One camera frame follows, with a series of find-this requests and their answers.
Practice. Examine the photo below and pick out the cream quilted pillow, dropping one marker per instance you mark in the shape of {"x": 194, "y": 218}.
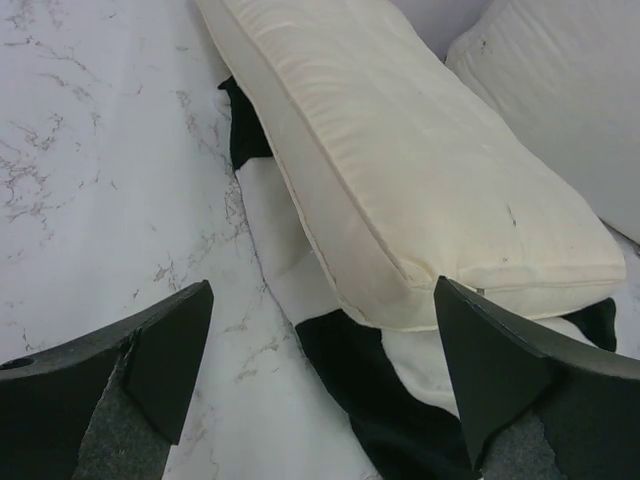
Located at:
{"x": 400, "y": 174}

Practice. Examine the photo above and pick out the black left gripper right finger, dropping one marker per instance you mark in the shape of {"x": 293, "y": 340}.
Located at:
{"x": 535, "y": 403}

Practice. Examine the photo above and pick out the black white checkered pillowcase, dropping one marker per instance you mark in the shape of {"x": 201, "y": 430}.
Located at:
{"x": 394, "y": 387}

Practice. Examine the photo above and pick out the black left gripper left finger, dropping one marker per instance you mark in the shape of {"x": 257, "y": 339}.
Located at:
{"x": 110, "y": 404}

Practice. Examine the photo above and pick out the large white pillow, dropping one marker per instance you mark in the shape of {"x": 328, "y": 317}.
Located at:
{"x": 564, "y": 75}

